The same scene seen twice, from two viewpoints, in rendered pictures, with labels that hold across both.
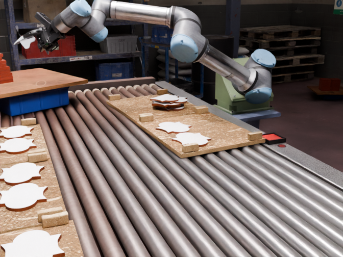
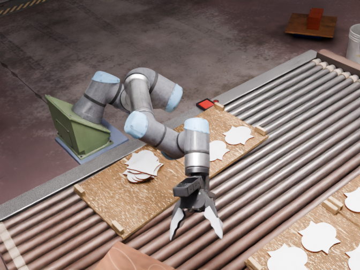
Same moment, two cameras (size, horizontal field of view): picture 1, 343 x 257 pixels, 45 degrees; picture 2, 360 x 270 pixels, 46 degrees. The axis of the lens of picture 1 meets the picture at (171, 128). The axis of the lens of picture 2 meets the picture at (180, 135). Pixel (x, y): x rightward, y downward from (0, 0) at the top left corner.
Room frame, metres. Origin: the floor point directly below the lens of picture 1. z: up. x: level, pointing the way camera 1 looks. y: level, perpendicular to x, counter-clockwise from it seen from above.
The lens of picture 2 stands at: (2.01, 1.31, 2.17)
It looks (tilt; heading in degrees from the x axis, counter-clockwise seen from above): 39 degrees down; 257
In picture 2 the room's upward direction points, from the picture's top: 4 degrees counter-clockwise
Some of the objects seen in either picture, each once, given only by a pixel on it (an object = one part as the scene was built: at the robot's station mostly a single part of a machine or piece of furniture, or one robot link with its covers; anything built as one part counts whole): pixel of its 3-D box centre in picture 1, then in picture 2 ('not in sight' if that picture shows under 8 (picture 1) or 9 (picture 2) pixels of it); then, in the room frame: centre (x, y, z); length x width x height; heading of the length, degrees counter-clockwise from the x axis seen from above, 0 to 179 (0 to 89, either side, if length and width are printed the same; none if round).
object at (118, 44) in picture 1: (117, 43); not in sight; (6.10, 0.77, 0.76); 0.50 x 0.36 x 0.24; 121
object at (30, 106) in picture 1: (26, 95); not in sight; (2.01, 0.72, 0.97); 0.31 x 0.31 x 0.10; 44
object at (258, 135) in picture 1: (254, 135); (219, 106); (1.43, -0.31, 0.95); 0.06 x 0.02 x 0.03; 116
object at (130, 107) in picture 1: (154, 107); (138, 185); (1.93, 0.08, 0.93); 0.41 x 0.35 x 0.02; 27
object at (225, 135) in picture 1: (197, 131); (210, 140); (1.55, -0.10, 0.93); 0.41 x 0.35 x 0.02; 26
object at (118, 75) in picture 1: (113, 73); not in sight; (6.11, 0.85, 0.32); 0.50 x 0.41 x 0.37; 111
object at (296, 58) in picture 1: (276, 53); not in sight; (7.23, -1.84, 0.44); 1.31 x 1.00 x 0.87; 115
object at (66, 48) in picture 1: (48, 45); not in sight; (5.71, 1.67, 0.78); 0.66 x 0.45 x 0.28; 115
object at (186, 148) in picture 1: (190, 147); (260, 130); (1.32, -0.06, 0.95); 0.06 x 0.02 x 0.03; 116
